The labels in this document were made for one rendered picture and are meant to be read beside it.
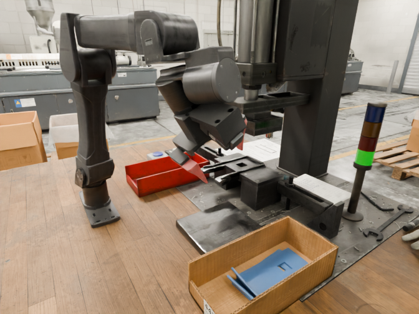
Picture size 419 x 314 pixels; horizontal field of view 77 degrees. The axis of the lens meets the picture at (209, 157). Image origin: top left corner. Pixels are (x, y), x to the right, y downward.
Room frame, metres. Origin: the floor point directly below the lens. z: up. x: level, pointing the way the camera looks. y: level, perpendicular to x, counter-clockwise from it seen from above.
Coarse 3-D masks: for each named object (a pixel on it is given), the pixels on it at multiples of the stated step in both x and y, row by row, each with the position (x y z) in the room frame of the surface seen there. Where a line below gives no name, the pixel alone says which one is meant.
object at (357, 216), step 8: (368, 104) 0.59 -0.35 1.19; (376, 104) 0.57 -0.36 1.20; (384, 104) 0.57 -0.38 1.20; (360, 168) 0.57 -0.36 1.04; (368, 168) 0.57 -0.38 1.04; (360, 176) 0.58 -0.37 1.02; (360, 184) 0.58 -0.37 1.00; (352, 192) 0.59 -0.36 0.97; (360, 192) 0.58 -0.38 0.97; (352, 200) 0.58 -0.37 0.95; (344, 208) 0.61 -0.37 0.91; (352, 208) 0.58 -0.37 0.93; (344, 216) 0.57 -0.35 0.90; (352, 216) 0.57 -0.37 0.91; (360, 216) 0.57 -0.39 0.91
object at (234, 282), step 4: (276, 252) 0.44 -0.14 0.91; (268, 256) 0.43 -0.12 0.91; (284, 264) 0.40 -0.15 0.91; (284, 268) 0.39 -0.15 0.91; (288, 268) 0.39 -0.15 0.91; (228, 276) 0.35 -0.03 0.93; (232, 280) 0.34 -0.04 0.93; (236, 280) 0.36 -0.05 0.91; (232, 284) 0.36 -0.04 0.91; (236, 284) 0.33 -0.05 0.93; (240, 284) 0.36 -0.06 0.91; (240, 288) 0.33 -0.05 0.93; (244, 288) 0.35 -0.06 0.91; (244, 292) 0.32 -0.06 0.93; (248, 292) 0.34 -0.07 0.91; (248, 296) 0.31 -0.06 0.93; (252, 296) 0.33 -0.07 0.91
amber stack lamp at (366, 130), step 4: (364, 120) 0.59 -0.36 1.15; (364, 124) 0.59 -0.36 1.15; (368, 124) 0.58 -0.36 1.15; (372, 124) 0.57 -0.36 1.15; (376, 124) 0.57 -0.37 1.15; (380, 124) 0.57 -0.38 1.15; (364, 128) 0.58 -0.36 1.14; (368, 128) 0.57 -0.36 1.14; (372, 128) 0.57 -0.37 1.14; (376, 128) 0.57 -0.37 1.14; (380, 128) 0.57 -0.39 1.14; (364, 132) 0.58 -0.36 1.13; (368, 132) 0.57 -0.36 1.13; (372, 132) 0.57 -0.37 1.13; (376, 132) 0.57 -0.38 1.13; (368, 136) 0.57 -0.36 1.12; (372, 136) 0.57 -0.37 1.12; (376, 136) 0.57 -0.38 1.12
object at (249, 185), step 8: (224, 168) 0.72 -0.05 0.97; (216, 176) 0.76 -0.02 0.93; (232, 184) 0.73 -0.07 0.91; (240, 184) 0.75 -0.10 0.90; (248, 184) 0.63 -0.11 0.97; (264, 184) 0.62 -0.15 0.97; (272, 184) 0.63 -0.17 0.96; (248, 192) 0.63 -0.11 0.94; (256, 192) 0.60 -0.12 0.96; (264, 192) 0.62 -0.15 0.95; (272, 192) 0.64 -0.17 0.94; (248, 200) 0.63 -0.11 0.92; (256, 200) 0.60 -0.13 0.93; (264, 200) 0.62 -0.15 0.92; (272, 200) 0.64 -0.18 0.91; (280, 200) 0.66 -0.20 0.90; (256, 208) 0.60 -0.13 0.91
